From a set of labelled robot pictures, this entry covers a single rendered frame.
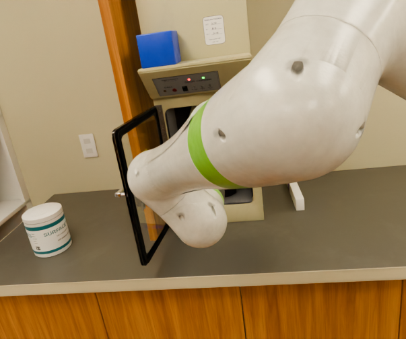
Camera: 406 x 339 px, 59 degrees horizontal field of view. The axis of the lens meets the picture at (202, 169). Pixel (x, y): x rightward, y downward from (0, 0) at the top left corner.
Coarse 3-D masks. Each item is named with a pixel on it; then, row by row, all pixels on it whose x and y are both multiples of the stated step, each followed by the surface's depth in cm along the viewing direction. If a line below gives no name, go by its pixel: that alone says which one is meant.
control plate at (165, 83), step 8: (208, 72) 102; (216, 72) 102; (152, 80) 105; (160, 80) 105; (168, 80) 105; (176, 80) 105; (184, 80) 105; (192, 80) 105; (200, 80) 105; (208, 80) 105; (216, 80) 106; (160, 88) 108; (168, 88) 108; (176, 88) 109; (192, 88) 109; (200, 88) 109; (208, 88) 109; (216, 88) 109
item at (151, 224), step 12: (132, 132) 97; (144, 132) 105; (156, 132) 114; (132, 144) 97; (144, 144) 105; (156, 144) 114; (132, 156) 97; (120, 168) 91; (132, 216) 96; (144, 216) 103; (156, 216) 111; (144, 228) 102; (156, 228) 111; (144, 240) 102
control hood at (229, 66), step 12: (192, 60) 109; (204, 60) 102; (216, 60) 99; (228, 60) 98; (240, 60) 98; (144, 72) 102; (156, 72) 102; (168, 72) 102; (180, 72) 102; (192, 72) 102; (204, 72) 102; (228, 72) 102; (144, 84) 107; (156, 96) 112; (168, 96) 112
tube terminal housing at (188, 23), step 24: (144, 0) 106; (168, 0) 105; (192, 0) 104; (216, 0) 104; (240, 0) 103; (144, 24) 108; (168, 24) 107; (192, 24) 107; (240, 24) 105; (192, 48) 109; (216, 48) 108; (240, 48) 108; (192, 96) 114; (240, 216) 128
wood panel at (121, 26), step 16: (112, 0) 102; (128, 0) 116; (112, 16) 101; (128, 16) 115; (112, 32) 101; (128, 32) 113; (112, 48) 103; (128, 48) 112; (112, 64) 104; (128, 64) 110; (128, 80) 109; (128, 96) 108; (144, 96) 125; (128, 112) 109
